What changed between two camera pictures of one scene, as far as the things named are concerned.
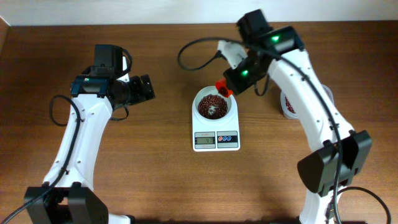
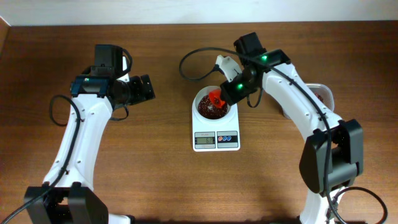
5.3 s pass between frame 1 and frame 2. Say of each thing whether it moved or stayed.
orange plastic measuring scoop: moved
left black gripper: stayed
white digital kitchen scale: stayed
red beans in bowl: stayed
